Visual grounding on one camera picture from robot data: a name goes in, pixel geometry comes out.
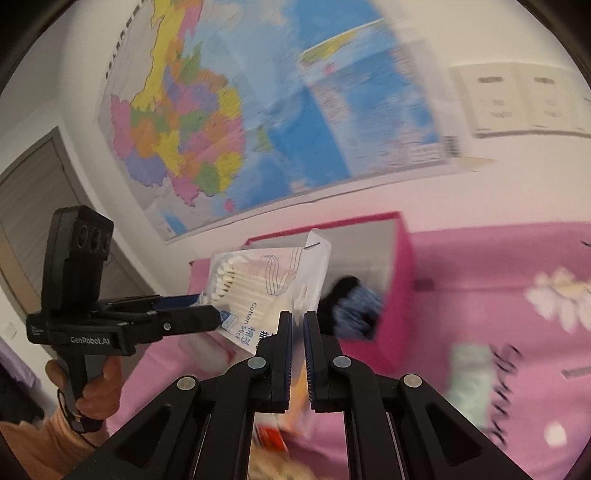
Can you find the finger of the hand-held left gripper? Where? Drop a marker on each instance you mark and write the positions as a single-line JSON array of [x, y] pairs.
[[194, 318], [178, 301]]

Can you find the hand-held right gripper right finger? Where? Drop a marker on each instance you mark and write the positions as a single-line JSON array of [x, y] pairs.
[[308, 355]]

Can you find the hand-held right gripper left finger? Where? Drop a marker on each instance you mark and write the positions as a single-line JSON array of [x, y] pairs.
[[288, 355]]

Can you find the clear cotton swab bag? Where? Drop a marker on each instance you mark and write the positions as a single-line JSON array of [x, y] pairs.
[[258, 286]]

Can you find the pink cardboard box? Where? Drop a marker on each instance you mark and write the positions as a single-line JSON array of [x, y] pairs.
[[397, 300]]

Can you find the person's left forearm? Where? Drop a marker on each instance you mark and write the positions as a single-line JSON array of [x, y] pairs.
[[32, 447]]

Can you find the person's left hand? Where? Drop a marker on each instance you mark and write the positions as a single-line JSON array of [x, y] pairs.
[[99, 387]]

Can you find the black and blue cloth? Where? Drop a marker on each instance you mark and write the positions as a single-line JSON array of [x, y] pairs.
[[353, 307]]

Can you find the grey door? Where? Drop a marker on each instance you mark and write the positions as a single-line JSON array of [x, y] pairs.
[[27, 207]]

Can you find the small red white packet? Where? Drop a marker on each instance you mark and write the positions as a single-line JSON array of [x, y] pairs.
[[271, 436]]

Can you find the tan teddy bear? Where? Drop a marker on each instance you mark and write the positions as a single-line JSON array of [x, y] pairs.
[[281, 470]]

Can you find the purple cloth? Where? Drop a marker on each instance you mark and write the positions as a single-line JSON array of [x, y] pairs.
[[16, 364]]

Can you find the pink printed bedsheet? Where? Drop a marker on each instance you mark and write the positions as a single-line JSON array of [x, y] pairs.
[[461, 277]]

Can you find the colourful wall map poster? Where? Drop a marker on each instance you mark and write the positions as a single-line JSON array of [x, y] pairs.
[[194, 115]]

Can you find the white wall socket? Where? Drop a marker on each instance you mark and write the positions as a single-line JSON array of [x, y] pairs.
[[487, 99], [554, 97]]

